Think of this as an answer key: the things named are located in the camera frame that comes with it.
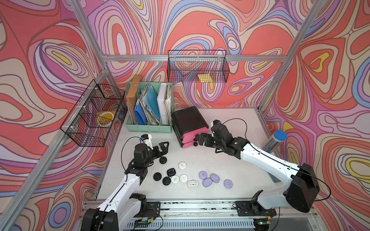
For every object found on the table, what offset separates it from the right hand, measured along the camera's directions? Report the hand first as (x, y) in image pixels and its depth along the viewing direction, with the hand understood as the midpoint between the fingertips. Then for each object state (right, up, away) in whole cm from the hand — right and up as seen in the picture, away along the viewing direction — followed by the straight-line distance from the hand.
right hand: (204, 142), depth 81 cm
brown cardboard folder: (-42, +25, 0) cm, 49 cm away
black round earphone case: (-25, -13, +9) cm, 30 cm away
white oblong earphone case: (-7, -23, -1) cm, 24 cm away
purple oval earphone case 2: (+1, -23, +1) cm, 23 cm away
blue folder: (-41, +16, +12) cm, 45 cm away
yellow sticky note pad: (+2, +40, +9) cm, 41 cm away
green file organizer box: (-35, +9, +23) cm, 43 cm away
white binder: (-27, +20, +15) cm, 36 cm away
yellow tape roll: (-51, +14, -11) cm, 54 cm away
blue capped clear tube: (+40, +1, 0) cm, 40 cm away
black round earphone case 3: (-22, -23, +1) cm, 32 cm away
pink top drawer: (-8, +3, +2) cm, 9 cm away
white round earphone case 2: (-17, -21, +1) cm, 27 cm away
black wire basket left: (-63, +12, -3) cm, 64 cm away
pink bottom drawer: (-9, -4, +12) cm, 16 cm away
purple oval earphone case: (+6, -21, +1) cm, 22 cm away
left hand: (-23, -2, +1) cm, 23 cm away
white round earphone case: (-13, -15, +7) cm, 21 cm away
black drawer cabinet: (-10, +13, +8) cm, 18 cm away
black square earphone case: (-20, -19, +4) cm, 27 cm away
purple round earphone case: (+13, -23, -1) cm, 27 cm away
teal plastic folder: (-34, +28, +13) cm, 45 cm away
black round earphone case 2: (-28, -20, +3) cm, 35 cm away
